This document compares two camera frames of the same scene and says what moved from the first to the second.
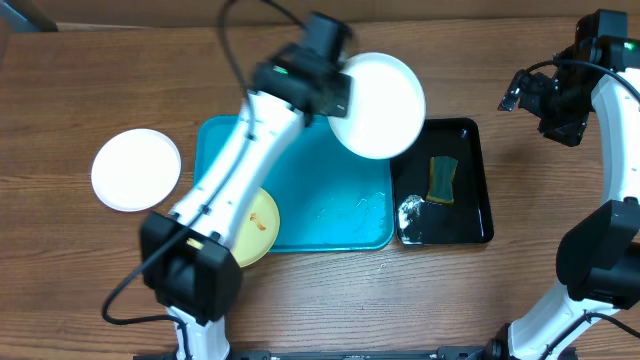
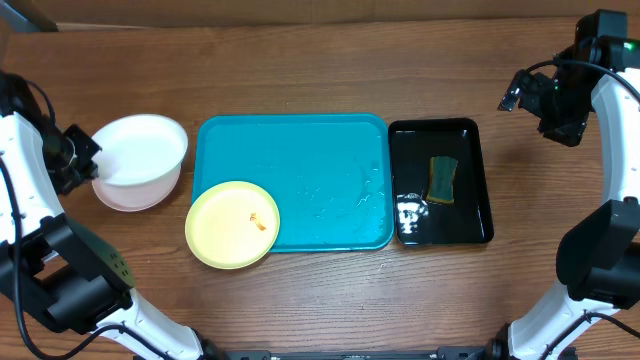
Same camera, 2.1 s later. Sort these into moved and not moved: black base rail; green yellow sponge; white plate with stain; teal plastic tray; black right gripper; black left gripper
Moved: black left gripper; white plate with stain
Not moved: green yellow sponge; black right gripper; teal plastic tray; black base rail
